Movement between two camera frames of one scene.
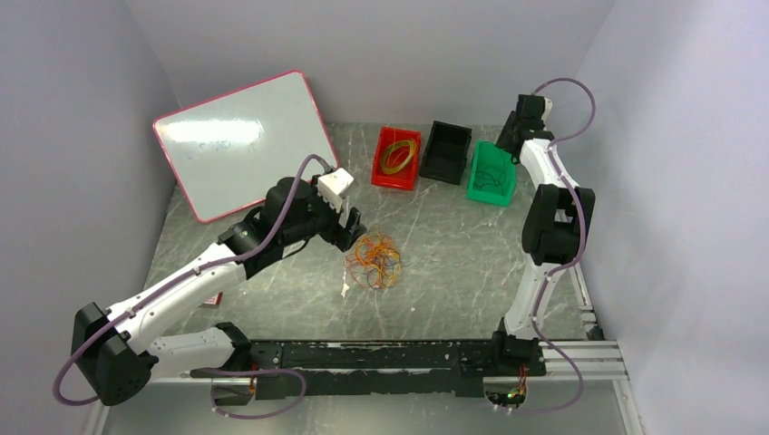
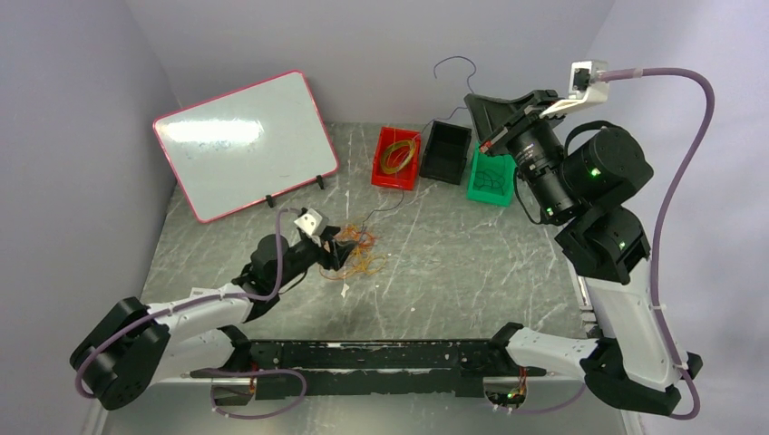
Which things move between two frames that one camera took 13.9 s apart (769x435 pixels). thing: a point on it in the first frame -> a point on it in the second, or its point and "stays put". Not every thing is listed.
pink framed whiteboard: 229,151 stays put
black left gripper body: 325,219 -> 328,259
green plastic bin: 493,174 stays put
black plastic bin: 446,151 stays put
